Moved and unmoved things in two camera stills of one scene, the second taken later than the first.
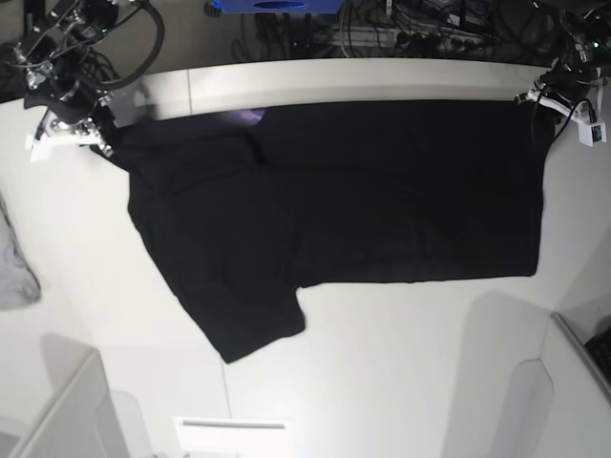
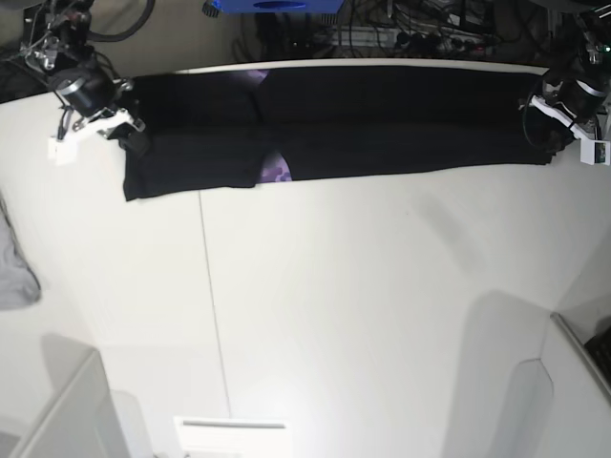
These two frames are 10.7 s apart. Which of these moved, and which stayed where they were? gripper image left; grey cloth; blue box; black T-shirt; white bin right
Moved: black T-shirt; gripper image left
Stayed: white bin right; blue box; grey cloth
